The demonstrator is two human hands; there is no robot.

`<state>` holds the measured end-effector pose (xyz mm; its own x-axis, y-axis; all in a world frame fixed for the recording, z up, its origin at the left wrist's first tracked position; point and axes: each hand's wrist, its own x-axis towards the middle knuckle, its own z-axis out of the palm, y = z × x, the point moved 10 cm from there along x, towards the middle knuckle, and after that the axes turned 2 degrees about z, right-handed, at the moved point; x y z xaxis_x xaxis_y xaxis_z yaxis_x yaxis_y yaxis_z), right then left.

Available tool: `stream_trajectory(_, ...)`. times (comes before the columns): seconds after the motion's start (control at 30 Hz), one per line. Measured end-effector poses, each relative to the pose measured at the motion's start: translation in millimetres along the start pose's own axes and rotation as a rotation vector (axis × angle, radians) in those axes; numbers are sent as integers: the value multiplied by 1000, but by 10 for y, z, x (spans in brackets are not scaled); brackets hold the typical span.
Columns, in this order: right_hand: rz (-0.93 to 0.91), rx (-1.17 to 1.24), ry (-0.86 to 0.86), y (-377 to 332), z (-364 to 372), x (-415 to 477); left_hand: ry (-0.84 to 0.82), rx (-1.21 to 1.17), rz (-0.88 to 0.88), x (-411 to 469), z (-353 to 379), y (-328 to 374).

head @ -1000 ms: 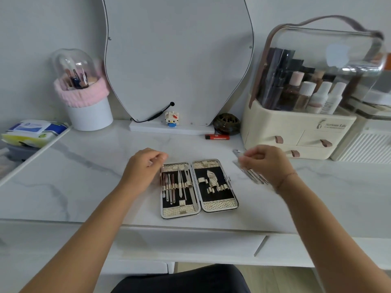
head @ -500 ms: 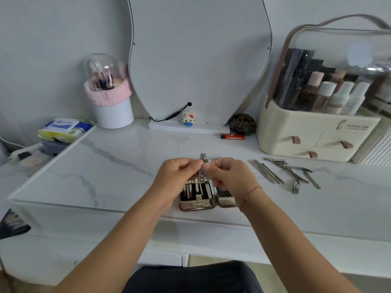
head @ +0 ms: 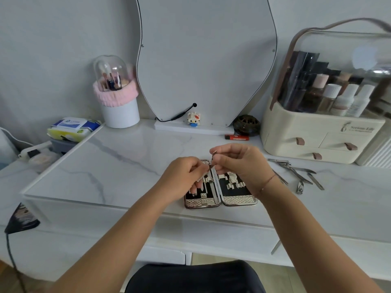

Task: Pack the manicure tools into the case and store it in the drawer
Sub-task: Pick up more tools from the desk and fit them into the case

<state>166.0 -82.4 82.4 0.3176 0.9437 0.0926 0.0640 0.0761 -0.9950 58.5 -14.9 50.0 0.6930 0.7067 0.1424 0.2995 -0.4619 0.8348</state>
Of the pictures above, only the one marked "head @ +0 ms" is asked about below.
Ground person's right hand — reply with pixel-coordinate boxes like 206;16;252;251
210;143;276;199

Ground person's left hand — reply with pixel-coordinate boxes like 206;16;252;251
154;156;211;205

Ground person's left forearm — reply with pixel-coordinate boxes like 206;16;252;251
46;190;175;293

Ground thin wrist bracelet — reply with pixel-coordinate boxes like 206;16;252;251
258;174;277;192

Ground silver nail file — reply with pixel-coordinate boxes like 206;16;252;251
210;170;220;205

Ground silver tweezers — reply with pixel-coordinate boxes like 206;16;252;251
307;173;325;191

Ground black hair dryer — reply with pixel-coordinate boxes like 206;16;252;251
4;203;41;235

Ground white desk drawer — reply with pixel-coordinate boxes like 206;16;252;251
134;244;192;266

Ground black hair dryer cord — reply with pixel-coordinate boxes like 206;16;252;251
5;232;28;293

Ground white domed brush holder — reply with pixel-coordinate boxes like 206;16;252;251
93;55;141;129

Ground cream cosmetic organizer box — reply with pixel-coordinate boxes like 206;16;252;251
260;18;391;164

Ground white lotion bottle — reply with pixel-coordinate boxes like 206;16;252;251
346;84;376;118
329;83;360;116

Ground brown bottle pink cap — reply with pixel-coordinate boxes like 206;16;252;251
299;74;330;113

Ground black mirror power cable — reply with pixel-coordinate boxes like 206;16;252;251
155;103;197;122

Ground curved vanity mirror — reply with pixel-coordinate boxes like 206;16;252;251
135;0;278;128

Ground silver manicure scissors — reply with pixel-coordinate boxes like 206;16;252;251
287;168;314;185

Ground silver cuticle nipper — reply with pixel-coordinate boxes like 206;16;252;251
277;163;317;175

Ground dark cosmetic tubes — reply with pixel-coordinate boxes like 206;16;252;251
279;51;321;111

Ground person's black trousers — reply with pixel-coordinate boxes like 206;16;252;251
125;260;267;293

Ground makeup brushes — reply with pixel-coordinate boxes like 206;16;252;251
99;61;123;91

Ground wet wipes pack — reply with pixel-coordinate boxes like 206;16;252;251
47;117;101;142

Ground thin silver cuticle pusher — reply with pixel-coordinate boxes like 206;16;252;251
272;169;288;185

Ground white mirror base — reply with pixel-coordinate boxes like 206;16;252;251
154;119;235;136

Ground clear bottle white cap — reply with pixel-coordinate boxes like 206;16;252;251
317;83;342;115

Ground pink fluffy headband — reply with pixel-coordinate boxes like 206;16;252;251
92;68;139;108

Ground grey storage box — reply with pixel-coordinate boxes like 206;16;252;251
49;138;80;155

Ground person's right forearm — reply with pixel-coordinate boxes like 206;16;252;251
256;175;384;293

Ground snakeskin manicure set case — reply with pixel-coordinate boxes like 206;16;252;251
184;159;258;210

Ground dark round incense burner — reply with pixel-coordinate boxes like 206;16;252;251
233;115;261;137

